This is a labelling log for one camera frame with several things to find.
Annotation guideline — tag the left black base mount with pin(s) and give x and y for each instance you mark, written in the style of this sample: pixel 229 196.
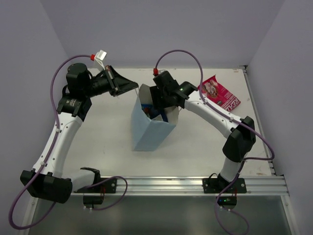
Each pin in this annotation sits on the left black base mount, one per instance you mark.
pixel 95 196

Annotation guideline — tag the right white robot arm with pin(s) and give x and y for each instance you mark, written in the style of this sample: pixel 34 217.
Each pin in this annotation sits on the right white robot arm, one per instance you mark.
pixel 238 132

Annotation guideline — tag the aluminium mounting rail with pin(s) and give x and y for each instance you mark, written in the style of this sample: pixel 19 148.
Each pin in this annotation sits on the aluminium mounting rail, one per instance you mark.
pixel 192 186

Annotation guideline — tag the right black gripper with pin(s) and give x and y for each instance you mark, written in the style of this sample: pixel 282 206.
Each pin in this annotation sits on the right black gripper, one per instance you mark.
pixel 159 98

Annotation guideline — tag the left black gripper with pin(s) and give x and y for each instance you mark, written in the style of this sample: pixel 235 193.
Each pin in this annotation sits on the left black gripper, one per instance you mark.
pixel 111 82

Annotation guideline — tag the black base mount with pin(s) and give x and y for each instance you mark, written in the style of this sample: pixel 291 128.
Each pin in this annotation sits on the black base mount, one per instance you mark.
pixel 223 189
pixel 95 196

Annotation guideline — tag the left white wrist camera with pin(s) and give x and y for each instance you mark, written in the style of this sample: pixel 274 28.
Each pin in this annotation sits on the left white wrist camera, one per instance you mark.
pixel 98 59

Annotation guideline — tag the pink red snack packet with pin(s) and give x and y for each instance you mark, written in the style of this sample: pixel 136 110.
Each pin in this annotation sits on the pink red snack packet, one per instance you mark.
pixel 220 95

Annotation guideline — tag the light blue paper bag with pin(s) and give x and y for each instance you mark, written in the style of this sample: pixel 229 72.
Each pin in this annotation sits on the light blue paper bag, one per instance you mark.
pixel 149 133

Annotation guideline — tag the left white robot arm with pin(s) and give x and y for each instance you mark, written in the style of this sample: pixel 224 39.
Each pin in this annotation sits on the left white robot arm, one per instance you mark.
pixel 46 180

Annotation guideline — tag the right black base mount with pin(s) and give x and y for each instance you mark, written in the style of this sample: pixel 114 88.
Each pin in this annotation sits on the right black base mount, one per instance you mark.
pixel 223 189

